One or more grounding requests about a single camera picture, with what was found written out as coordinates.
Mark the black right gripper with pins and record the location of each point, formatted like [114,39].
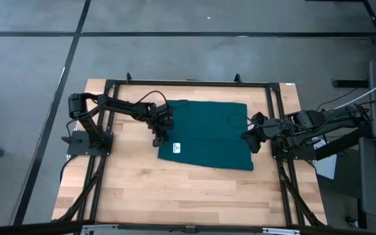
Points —
[268,127]

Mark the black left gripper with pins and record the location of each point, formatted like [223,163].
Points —
[162,119]

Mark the dark green microfiber towel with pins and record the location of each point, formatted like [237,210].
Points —
[207,137]

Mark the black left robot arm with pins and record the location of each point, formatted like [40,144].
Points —
[122,106]

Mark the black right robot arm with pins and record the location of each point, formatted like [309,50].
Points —
[322,119]

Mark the black desk foot bar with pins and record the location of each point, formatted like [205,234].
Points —
[351,83]

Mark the black crossbeam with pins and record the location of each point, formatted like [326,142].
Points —
[28,226]

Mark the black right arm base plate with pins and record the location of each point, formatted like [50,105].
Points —
[292,155]

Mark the black frame clamp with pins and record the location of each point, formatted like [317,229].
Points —
[237,78]
[128,77]

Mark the black aluminium table frame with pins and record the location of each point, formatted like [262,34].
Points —
[207,83]

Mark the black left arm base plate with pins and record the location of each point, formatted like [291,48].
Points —
[77,145]

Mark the silver metal bracket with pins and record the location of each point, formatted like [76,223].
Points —
[281,231]
[100,230]

